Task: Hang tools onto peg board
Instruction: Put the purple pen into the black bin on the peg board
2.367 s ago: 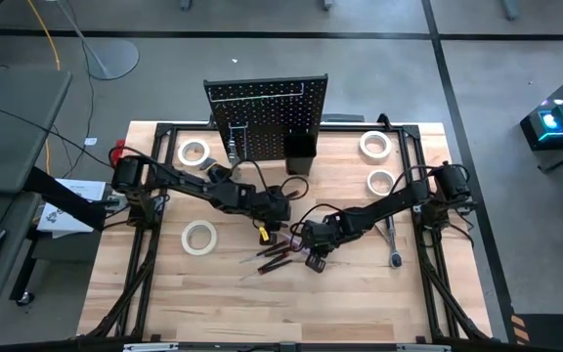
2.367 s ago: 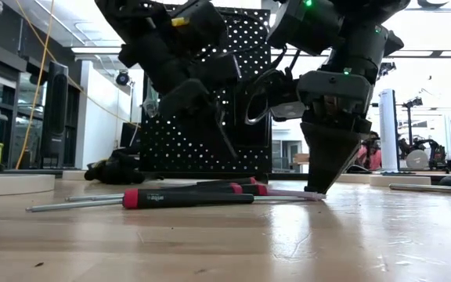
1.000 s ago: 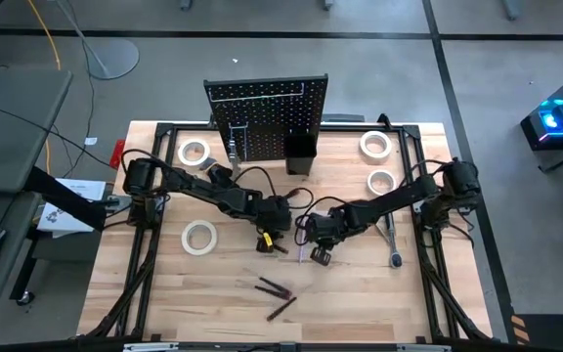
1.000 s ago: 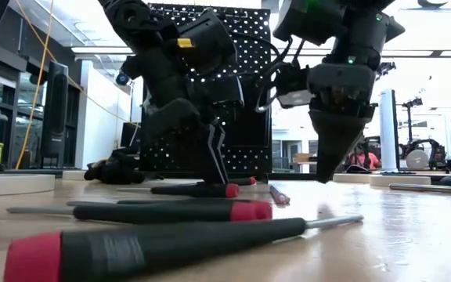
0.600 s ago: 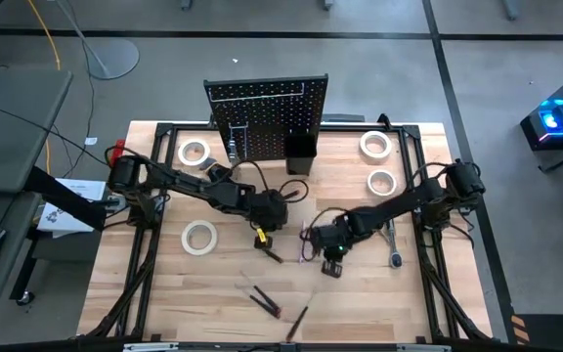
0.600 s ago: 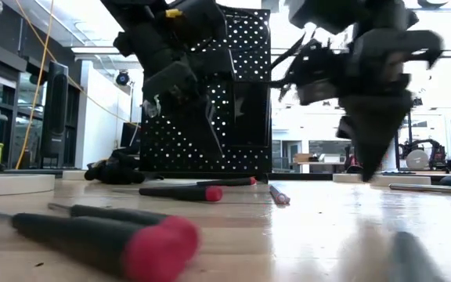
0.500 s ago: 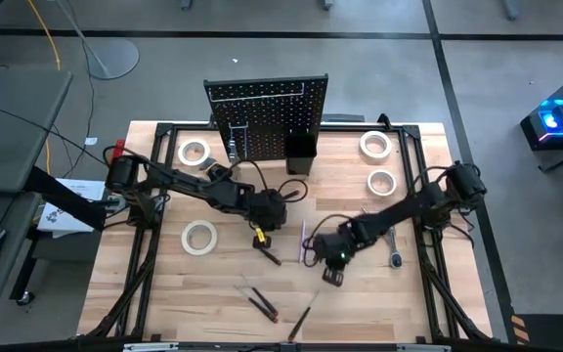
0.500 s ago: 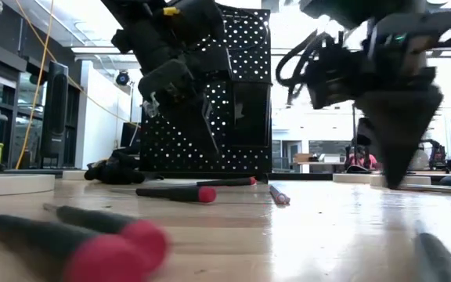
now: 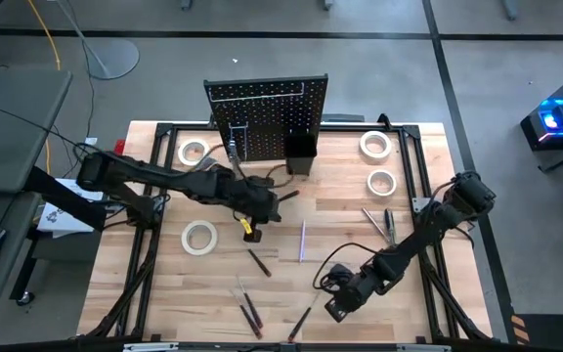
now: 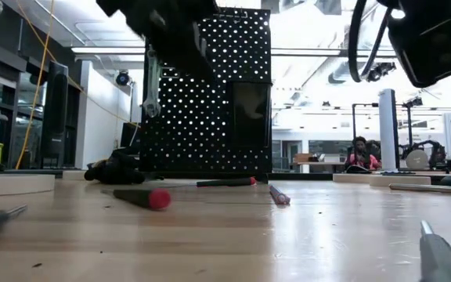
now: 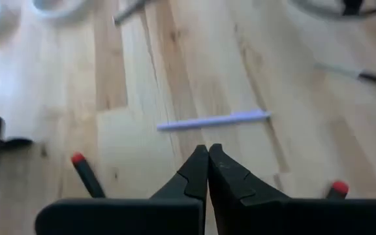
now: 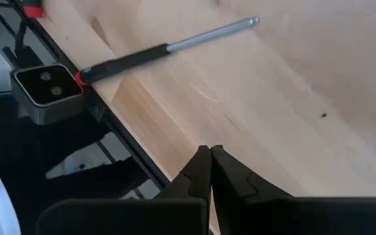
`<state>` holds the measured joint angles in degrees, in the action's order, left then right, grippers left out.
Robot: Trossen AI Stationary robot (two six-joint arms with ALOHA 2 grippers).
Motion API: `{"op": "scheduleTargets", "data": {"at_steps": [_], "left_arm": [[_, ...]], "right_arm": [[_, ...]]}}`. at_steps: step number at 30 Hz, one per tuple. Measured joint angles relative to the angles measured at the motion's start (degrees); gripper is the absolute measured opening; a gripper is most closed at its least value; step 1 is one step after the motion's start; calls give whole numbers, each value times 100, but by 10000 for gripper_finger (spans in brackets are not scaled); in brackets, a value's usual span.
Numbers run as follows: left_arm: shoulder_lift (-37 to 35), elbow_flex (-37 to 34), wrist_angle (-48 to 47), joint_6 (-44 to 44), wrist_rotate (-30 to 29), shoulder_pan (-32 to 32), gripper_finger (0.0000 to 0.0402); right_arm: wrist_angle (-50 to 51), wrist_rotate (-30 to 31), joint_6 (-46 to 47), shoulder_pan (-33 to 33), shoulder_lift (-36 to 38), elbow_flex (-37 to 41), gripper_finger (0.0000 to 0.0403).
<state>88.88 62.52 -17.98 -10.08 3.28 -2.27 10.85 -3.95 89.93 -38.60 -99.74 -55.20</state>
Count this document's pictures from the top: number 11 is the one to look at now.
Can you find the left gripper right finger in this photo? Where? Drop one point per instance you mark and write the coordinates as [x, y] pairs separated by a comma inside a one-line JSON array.
[[305, 217]]

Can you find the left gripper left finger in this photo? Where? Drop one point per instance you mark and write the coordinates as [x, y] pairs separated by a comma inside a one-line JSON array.
[[126, 215]]

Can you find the lilac pen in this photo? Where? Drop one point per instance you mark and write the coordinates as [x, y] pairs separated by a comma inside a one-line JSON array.
[[214, 120]]

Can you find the slim silver tool bar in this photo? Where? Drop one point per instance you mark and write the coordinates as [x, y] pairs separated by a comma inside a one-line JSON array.
[[127, 13]]

